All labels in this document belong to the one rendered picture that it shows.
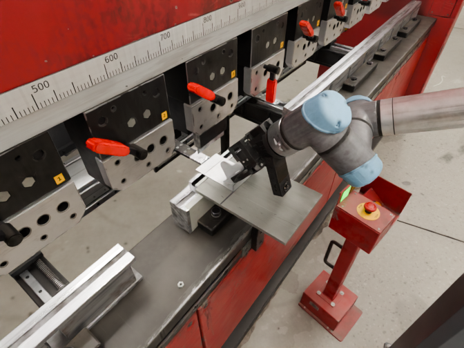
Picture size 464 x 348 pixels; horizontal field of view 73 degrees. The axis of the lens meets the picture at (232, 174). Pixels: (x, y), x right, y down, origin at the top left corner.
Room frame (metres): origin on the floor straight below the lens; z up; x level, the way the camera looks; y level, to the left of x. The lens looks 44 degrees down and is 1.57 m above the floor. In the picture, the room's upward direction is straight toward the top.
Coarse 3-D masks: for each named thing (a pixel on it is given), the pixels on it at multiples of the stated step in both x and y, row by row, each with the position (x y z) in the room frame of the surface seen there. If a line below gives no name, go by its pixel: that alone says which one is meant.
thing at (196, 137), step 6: (222, 120) 0.65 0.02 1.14; (216, 126) 0.63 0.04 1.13; (222, 126) 0.65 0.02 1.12; (210, 132) 0.61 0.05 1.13; (216, 132) 0.63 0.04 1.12; (222, 132) 0.66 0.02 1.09; (198, 138) 0.58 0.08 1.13; (204, 138) 0.60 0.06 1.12; (210, 138) 0.61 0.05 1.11; (216, 138) 0.64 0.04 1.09; (198, 144) 0.59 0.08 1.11; (204, 144) 0.59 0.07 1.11; (210, 144) 0.62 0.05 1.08; (198, 150) 0.59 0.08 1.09
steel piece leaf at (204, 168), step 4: (216, 156) 0.67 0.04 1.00; (220, 156) 0.67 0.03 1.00; (208, 160) 0.65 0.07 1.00; (212, 160) 0.65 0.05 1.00; (216, 160) 0.65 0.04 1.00; (220, 160) 0.65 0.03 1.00; (204, 164) 0.64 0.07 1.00; (208, 164) 0.64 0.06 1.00; (212, 164) 0.64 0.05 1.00; (196, 168) 0.62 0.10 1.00; (200, 168) 0.62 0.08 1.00; (204, 168) 0.62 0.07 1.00; (208, 168) 0.62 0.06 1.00; (200, 172) 0.61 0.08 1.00; (204, 172) 0.61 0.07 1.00
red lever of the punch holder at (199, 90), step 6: (192, 84) 0.50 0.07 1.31; (198, 84) 0.50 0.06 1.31; (192, 90) 0.49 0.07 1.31; (198, 90) 0.49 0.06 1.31; (204, 90) 0.50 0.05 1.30; (210, 90) 0.52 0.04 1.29; (204, 96) 0.50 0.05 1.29; (210, 96) 0.51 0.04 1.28; (216, 96) 0.53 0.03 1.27; (216, 102) 0.53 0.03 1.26; (222, 102) 0.53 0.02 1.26
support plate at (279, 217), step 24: (264, 168) 0.62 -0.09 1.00; (216, 192) 0.54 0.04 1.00; (240, 192) 0.54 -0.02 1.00; (264, 192) 0.54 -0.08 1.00; (288, 192) 0.54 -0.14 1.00; (312, 192) 0.54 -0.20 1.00; (240, 216) 0.46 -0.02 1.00; (264, 216) 0.46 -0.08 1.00; (288, 216) 0.46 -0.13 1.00; (288, 240) 0.40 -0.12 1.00
